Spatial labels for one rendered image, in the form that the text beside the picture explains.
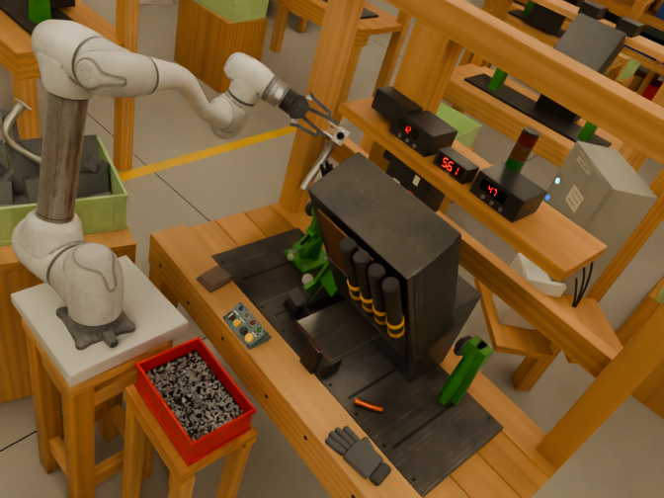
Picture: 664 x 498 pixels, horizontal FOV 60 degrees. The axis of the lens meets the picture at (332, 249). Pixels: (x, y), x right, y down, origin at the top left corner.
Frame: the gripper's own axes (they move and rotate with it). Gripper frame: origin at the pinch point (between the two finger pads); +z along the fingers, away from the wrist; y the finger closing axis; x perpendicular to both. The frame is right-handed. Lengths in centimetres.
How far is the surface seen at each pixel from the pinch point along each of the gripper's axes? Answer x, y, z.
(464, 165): -31.1, 12.8, 35.5
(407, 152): -21.3, 7.0, 21.1
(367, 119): -8.3, 9.2, 6.2
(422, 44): -14.6, 36.3, 7.3
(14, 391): 31, -164, -51
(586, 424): -47, -29, 106
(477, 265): -12, -10, 64
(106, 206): 20, -70, -55
